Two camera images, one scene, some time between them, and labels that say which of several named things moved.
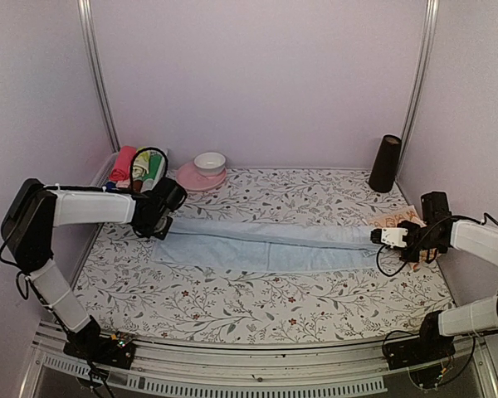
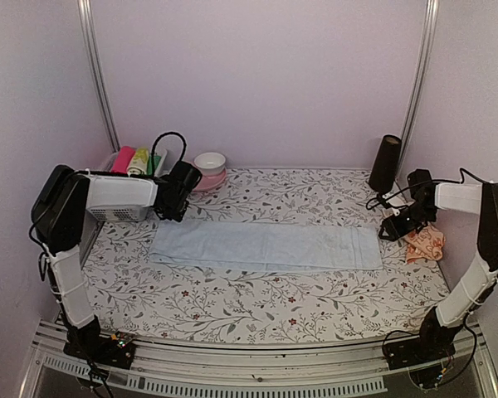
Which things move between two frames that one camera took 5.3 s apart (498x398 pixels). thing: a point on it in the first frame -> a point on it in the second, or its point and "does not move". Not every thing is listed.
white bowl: (210, 163) does not move
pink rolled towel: (122, 166) does not move
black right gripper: (413, 257) -> (395, 230)
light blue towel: (198, 245) does not move
